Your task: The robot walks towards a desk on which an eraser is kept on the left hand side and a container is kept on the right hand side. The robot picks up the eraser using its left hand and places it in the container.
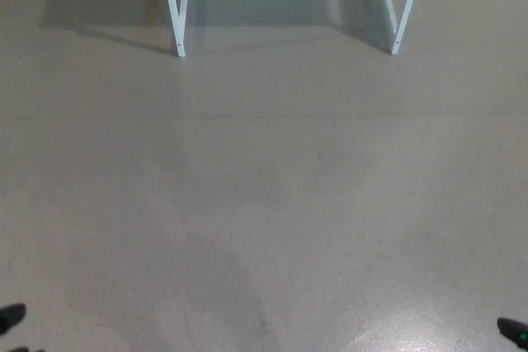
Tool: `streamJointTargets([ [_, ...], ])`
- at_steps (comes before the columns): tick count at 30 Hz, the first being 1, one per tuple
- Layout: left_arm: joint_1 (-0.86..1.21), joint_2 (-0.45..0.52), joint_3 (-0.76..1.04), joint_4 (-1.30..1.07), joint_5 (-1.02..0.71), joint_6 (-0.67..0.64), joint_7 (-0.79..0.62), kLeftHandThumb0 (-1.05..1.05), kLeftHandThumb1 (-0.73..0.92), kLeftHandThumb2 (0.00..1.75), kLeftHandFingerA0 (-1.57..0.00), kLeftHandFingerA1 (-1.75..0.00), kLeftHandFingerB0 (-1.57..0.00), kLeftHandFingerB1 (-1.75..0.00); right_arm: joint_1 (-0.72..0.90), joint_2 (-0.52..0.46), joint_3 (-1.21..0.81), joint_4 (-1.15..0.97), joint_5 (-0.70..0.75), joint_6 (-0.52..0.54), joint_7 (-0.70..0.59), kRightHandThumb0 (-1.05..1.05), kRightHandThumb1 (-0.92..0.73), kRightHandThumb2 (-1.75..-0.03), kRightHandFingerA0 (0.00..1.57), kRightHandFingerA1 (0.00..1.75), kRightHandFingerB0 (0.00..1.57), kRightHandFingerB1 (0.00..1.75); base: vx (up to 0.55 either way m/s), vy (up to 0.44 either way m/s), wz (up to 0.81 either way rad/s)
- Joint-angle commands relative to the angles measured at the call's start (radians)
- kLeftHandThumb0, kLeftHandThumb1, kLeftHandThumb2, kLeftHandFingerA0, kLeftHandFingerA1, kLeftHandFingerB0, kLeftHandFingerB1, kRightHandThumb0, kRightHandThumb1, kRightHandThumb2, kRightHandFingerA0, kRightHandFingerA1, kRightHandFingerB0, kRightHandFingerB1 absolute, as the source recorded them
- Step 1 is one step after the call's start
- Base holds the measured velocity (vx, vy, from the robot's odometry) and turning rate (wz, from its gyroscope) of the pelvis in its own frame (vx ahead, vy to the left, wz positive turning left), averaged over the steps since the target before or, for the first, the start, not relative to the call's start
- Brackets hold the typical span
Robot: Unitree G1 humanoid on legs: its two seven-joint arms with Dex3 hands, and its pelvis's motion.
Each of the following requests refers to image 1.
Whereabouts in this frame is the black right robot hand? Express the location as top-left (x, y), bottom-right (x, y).
top-left (497, 317), bottom-right (528, 350)

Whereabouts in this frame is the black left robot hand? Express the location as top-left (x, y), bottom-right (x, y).
top-left (0, 303), bottom-right (45, 352)

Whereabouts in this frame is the white desk with metal frame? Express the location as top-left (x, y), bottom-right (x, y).
top-left (159, 0), bottom-right (422, 58)

